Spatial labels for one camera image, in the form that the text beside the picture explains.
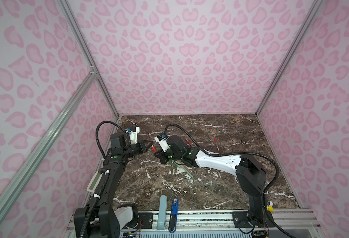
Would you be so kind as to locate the light green pen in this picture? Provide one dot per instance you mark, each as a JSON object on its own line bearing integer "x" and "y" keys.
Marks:
{"x": 180, "y": 168}

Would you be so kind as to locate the yellow connector plug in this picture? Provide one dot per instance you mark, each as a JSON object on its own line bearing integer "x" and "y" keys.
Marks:
{"x": 269, "y": 206}

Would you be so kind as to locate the light blue eraser block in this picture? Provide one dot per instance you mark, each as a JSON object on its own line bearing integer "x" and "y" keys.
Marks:
{"x": 162, "y": 213}

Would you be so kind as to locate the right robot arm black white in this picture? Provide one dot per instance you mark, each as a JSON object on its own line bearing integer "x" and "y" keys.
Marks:
{"x": 250, "y": 174}

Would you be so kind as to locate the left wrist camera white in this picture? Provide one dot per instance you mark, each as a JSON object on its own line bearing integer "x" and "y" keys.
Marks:
{"x": 133, "y": 134}

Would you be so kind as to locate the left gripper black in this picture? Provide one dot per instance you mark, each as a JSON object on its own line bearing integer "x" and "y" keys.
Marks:
{"x": 138, "y": 147}

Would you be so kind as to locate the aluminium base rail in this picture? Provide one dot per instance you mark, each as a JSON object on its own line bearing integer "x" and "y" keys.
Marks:
{"x": 301, "y": 223}

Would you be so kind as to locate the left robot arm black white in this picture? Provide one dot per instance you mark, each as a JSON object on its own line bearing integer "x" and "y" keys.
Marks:
{"x": 98, "y": 219}

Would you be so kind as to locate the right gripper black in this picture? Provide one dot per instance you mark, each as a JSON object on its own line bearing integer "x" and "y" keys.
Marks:
{"x": 165, "y": 155}

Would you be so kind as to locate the blue black utility tool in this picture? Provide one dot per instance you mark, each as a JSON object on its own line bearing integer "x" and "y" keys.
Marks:
{"x": 173, "y": 216}

